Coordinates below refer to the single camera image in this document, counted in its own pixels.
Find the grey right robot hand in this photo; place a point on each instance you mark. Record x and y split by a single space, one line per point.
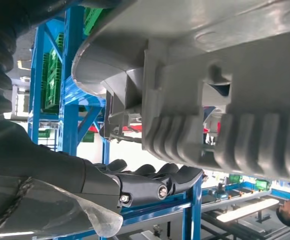
47 172

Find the green plastic crate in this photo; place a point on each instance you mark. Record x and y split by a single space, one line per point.
52 82
92 20

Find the red barrier belt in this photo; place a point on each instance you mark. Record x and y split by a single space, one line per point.
132 128

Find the ceiling light panel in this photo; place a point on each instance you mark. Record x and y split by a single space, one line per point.
248 210

